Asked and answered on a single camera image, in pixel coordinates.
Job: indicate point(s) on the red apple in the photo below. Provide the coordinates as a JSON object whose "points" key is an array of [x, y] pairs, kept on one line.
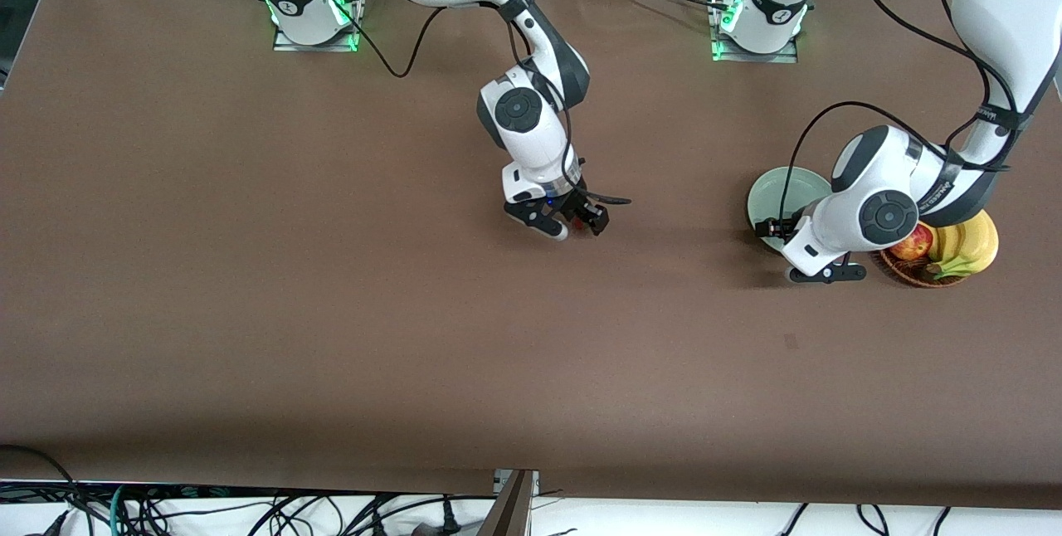
{"points": [[913, 247]]}

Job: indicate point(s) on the aluminium profile post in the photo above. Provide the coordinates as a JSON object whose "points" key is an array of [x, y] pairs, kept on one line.
{"points": [[508, 507]]}

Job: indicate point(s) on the yellow banana bunch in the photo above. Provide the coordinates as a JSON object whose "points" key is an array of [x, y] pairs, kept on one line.
{"points": [[971, 246]]}

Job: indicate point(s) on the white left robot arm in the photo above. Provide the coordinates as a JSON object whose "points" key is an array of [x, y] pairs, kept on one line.
{"points": [[879, 204]]}

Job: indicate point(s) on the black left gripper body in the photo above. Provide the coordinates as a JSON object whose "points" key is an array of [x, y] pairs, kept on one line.
{"points": [[782, 228]]}

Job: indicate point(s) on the light green round plate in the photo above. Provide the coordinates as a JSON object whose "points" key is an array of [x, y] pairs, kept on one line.
{"points": [[776, 187]]}

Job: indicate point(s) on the brown wicker basket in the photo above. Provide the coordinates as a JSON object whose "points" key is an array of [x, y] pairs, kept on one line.
{"points": [[913, 272]]}

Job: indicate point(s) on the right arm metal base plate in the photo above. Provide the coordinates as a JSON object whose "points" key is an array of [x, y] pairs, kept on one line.
{"points": [[353, 38]]}

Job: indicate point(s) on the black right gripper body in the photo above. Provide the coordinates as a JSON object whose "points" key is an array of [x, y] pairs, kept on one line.
{"points": [[576, 206]]}

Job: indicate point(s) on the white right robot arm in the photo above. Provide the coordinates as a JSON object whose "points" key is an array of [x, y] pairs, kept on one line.
{"points": [[531, 117]]}

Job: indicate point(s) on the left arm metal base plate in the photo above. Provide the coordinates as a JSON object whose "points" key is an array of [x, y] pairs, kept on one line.
{"points": [[784, 56]]}

